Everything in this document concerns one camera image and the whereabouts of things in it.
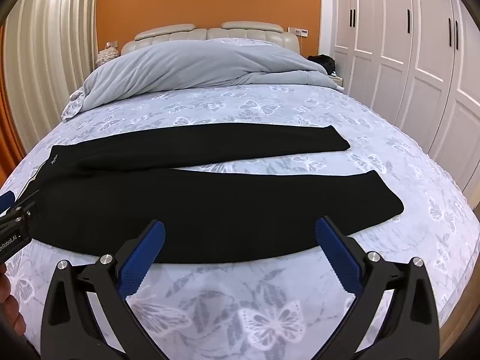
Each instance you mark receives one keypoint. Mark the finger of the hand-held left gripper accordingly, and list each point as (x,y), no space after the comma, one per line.
(5,199)
(27,198)

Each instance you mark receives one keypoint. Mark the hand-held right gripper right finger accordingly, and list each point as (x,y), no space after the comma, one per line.
(337,255)

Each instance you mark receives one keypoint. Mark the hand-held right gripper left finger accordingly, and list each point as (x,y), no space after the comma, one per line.
(144,255)

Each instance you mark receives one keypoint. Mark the black pants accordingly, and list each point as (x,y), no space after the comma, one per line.
(210,191)

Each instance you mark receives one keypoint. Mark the person's left hand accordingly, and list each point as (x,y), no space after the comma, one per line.
(9,303)

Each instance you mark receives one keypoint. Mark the orange curtain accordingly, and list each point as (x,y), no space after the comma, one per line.
(9,138)

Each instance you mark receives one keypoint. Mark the white printed cloth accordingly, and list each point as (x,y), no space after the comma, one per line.
(73,107)

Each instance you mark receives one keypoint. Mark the bed with butterfly sheet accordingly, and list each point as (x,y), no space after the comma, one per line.
(240,300)

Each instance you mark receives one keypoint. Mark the cream pleated curtain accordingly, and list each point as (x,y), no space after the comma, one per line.
(52,52)

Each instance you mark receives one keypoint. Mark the white fluffy ornament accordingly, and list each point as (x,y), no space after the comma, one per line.
(107,55)

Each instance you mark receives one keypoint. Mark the white nightstand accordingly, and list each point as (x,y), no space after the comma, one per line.
(336,81)

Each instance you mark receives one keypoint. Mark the black bag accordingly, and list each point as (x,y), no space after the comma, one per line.
(322,63)

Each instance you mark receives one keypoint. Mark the grey duvet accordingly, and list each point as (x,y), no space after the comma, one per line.
(195,67)

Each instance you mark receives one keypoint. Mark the white wardrobe doors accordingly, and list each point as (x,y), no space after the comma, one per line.
(412,45)

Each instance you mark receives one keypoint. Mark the beige padded headboard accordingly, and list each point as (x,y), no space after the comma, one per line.
(210,32)

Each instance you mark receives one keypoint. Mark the wall socket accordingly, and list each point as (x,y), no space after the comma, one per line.
(112,44)

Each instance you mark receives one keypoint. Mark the white wall switch panel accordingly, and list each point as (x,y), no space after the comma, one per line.
(298,32)

